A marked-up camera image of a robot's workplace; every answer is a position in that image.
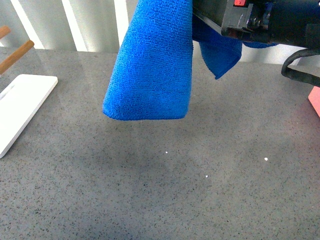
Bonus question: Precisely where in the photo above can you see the pink plastic bin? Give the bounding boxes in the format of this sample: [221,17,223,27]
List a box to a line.
[308,86,320,117]

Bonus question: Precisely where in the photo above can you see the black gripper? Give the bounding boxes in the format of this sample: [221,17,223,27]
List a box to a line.
[192,0,320,48]

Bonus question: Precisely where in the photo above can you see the wooden rack peg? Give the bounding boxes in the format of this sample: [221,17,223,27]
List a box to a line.
[0,25,11,39]
[0,40,35,75]

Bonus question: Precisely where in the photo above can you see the white pleated curtain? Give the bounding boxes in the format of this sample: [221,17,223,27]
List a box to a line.
[0,0,320,66]

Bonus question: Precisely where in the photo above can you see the white rack base plate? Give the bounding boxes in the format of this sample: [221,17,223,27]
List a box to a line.
[0,74,58,157]

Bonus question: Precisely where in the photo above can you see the blue microfiber cloth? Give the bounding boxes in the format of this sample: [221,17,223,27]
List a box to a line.
[102,0,266,121]

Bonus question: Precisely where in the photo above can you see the black cable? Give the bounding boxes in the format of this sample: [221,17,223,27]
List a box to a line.
[280,47,320,88]

